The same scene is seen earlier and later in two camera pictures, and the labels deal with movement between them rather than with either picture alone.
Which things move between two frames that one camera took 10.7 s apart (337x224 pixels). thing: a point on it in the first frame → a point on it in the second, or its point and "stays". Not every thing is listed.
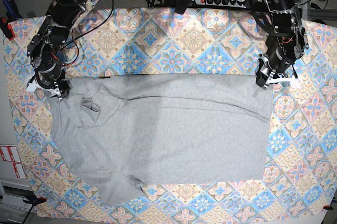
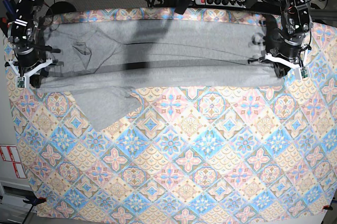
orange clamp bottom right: x=327 y=207 stays
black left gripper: x=49 y=78 → x=28 y=58
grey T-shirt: x=116 y=134 → x=105 y=62
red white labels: x=10 y=153 stays
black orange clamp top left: x=12 y=13 stays
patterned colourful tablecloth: x=220 y=42 stays
